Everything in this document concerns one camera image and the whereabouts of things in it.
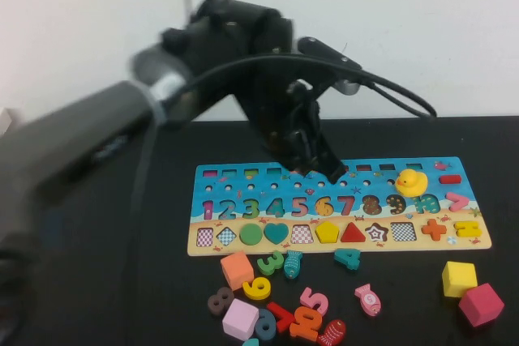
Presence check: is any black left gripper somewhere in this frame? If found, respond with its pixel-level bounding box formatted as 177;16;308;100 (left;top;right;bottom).
231;58;349;186

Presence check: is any yellow pentagon puzzle piece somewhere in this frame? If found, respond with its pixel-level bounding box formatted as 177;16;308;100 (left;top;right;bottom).
315;220;341;245

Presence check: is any blue wooden number puzzle board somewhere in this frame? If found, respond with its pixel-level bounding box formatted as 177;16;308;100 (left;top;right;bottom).
187;156;492;258

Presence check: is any teal heart puzzle piece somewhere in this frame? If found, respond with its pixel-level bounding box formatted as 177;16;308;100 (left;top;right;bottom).
264;223;290;246

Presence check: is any red triangle puzzle piece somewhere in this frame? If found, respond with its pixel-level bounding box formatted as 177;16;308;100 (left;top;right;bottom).
340;223;367;244

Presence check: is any green circle puzzle piece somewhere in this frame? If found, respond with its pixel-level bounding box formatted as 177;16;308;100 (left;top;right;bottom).
239;223;264;247

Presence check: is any teal number four piece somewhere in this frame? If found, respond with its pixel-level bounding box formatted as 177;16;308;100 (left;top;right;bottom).
333;248;362;272

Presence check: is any green number three piece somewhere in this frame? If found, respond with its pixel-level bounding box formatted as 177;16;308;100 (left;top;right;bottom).
257;250;285;277

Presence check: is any orange plus sign piece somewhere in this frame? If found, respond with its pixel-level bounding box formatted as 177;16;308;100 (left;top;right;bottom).
421;219;448;242

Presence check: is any pink number five piece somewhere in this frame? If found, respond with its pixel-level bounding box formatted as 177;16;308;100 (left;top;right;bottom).
299;287;329;317

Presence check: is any yellow number six piece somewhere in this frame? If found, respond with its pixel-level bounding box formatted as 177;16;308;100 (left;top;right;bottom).
242;276;272;301

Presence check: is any pink greater-than sign piece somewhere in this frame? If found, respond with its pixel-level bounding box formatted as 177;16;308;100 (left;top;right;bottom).
445;192;470;213

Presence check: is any red number seven piece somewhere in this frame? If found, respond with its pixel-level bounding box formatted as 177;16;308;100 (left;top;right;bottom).
266;301;299;333

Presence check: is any orange number ten piece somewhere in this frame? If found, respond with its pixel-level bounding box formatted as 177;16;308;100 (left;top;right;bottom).
289;305;324;343

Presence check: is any yellow equals sign piece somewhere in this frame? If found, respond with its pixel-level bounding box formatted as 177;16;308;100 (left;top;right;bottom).
453;220;483;239

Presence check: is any grey-blue number nine piece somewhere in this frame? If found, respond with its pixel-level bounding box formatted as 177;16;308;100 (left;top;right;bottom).
254;307;279;340

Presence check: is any brown number eight piece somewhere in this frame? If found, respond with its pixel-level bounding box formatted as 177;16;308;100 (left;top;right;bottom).
208;286;236;316

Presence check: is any yellow rubber duck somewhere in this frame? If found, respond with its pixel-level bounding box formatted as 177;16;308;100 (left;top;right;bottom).
395;169;429;200

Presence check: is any teal wooden fish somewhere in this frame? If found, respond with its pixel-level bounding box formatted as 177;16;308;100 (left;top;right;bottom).
283;250;304;280

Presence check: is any orange wooden cube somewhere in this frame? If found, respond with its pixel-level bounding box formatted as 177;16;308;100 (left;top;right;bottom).
220;250;256;292

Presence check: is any pink wooden fish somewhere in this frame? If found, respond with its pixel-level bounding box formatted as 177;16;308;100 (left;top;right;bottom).
354;283;383;318

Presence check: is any red wooden fish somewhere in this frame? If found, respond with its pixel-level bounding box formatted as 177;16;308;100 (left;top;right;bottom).
317;318;348;346

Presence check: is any light pink wooden cube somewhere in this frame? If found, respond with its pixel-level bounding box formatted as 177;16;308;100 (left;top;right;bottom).
221;298;260;342

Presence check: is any yellow wooden cube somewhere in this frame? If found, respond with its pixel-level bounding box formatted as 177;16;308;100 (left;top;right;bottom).
441;261;478;299

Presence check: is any magenta wooden cube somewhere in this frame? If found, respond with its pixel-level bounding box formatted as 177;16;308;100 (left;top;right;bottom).
458;283;506;329

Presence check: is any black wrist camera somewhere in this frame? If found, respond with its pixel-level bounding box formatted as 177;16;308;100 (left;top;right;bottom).
297;36;364;96

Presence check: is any long black camera cable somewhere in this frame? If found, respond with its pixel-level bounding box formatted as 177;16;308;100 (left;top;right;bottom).
129;53;438;250

